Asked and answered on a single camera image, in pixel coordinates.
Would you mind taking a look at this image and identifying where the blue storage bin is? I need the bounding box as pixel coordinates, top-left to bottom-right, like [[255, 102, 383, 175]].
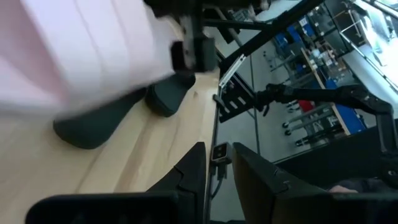
[[286, 24, 305, 44], [299, 15, 317, 37]]

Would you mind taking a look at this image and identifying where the black table camera cable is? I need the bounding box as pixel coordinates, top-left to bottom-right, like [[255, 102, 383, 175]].
[[207, 164, 225, 202]]

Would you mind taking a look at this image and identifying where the dark grey slide sandal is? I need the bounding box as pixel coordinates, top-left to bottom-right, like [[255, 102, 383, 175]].
[[144, 72, 197, 118], [52, 88, 149, 151]]

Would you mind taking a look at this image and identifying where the black slotted bracket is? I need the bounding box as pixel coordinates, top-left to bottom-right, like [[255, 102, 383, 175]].
[[213, 73, 259, 124]]

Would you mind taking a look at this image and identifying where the small red object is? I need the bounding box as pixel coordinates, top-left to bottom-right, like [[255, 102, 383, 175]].
[[297, 99, 315, 113]]

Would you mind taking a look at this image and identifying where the pink slide sandal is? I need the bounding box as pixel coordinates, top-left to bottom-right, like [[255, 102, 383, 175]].
[[0, 0, 187, 121]]

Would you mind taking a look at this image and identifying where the small table-level camera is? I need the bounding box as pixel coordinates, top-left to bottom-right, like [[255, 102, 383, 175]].
[[210, 142, 233, 166]]

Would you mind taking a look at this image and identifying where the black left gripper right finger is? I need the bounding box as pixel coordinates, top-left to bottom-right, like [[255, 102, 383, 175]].
[[231, 142, 332, 224]]

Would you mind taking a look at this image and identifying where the black rig frame beam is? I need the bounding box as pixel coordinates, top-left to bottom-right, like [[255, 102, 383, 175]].
[[217, 0, 326, 90]]

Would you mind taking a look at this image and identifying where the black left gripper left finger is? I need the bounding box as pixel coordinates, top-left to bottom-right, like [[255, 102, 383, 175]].
[[146, 141, 208, 224]]

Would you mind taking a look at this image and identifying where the blue workbench panel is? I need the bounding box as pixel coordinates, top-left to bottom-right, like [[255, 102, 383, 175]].
[[325, 79, 368, 136]]

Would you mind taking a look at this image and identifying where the person's hand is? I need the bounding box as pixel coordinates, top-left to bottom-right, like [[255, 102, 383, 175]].
[[328, 184, 359, 194]]

